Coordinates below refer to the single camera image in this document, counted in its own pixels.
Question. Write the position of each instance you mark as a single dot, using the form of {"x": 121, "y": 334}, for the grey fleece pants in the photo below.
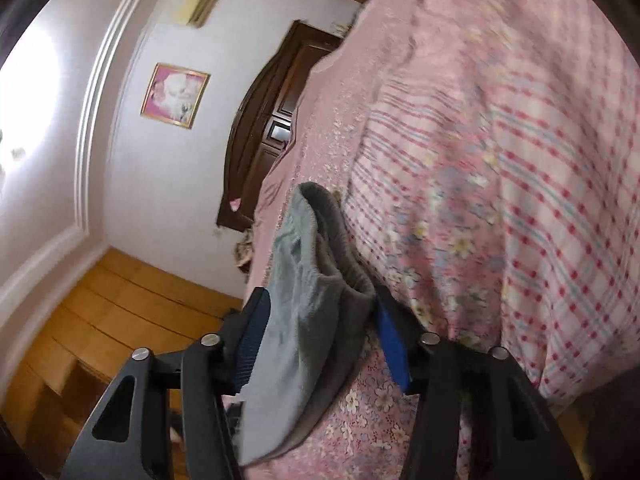
{"x": 320, "y": 300}

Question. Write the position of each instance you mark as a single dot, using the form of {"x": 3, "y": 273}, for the wooden wardrobe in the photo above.
{"x": 120, "y": 304}

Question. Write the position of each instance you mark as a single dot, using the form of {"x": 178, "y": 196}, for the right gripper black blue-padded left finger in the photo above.
{"x": 127, "y": 434}

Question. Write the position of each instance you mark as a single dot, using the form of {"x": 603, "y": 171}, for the dark wooden headboard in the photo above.
{"x": 262, "y": 127}

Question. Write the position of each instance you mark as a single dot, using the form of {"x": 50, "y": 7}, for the dark nightstand with clutter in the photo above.
{"x": 244, "y": 251}

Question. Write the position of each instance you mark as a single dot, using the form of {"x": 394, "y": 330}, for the pink floral bedspread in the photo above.
{"x": 485, "y": 154}

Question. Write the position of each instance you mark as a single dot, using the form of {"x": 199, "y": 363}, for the framed pink picture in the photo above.
{"x": 174, "y": 94}

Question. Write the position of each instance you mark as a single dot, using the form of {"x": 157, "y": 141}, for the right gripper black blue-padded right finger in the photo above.
{"x": 514, "y": 435}

